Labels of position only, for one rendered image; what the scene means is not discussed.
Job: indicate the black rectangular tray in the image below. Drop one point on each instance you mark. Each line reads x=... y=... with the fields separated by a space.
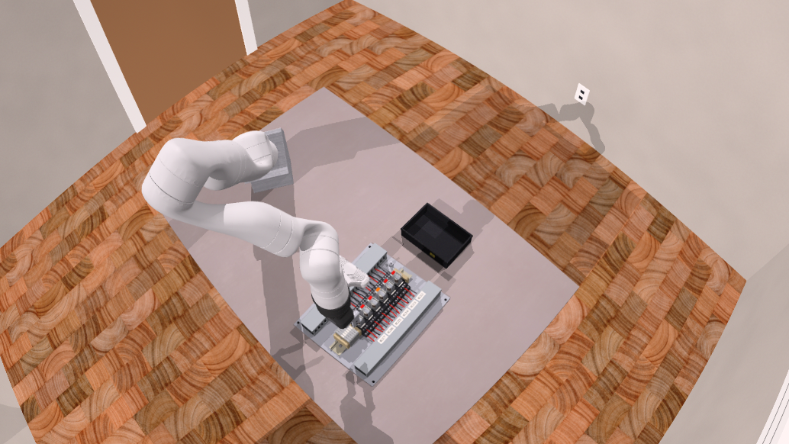
x=436 y=235

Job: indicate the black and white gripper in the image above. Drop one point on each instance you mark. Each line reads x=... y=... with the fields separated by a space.
x=337 y=309

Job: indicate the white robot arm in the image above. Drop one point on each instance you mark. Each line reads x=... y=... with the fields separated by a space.
x=179 y=173

